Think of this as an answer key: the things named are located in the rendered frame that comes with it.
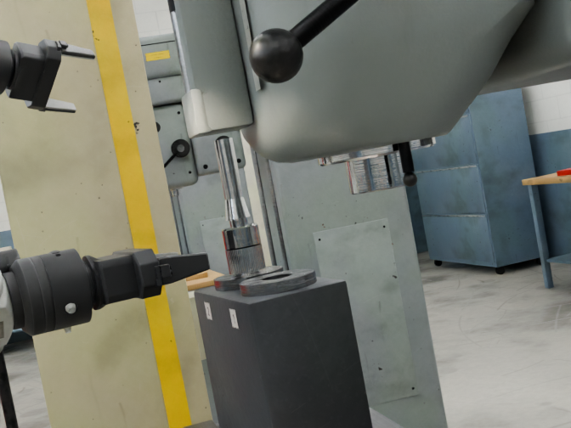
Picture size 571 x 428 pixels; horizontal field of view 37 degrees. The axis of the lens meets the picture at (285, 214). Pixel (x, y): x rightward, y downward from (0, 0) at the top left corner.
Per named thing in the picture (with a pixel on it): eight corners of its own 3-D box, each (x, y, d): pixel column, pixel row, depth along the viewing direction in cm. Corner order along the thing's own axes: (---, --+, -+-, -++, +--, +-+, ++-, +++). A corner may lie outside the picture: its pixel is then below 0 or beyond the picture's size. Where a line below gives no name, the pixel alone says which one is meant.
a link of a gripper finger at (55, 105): (72, 101, 148) (37, 96, 145) (77, 111, 146) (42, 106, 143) (70, 109, 149) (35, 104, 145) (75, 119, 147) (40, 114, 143)
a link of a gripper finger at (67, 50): (95, 62, 142) (59, 55, 138) (89, 53, 144) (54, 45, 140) (98, 53, 141) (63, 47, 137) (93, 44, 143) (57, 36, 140)
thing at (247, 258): (223, 278, 107) (215, 239, 107) (244, 271, 111) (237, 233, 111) (252, 275, 105) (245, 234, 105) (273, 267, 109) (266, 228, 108)
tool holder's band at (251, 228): (215, 239, 107) (213, 231, 107) (237, 233, 111) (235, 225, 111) (245, 234, 105) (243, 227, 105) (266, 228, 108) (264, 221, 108)
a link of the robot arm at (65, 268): (154, 232, 96) (48, 254, 91) (169, 315, 97) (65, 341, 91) (123, 233, 108) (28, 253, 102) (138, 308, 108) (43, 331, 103)
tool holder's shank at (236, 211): (222, 229, 107) (206, 142, 107) (236, 225, 110) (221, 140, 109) (241, 226, 106) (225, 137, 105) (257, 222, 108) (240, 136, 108)
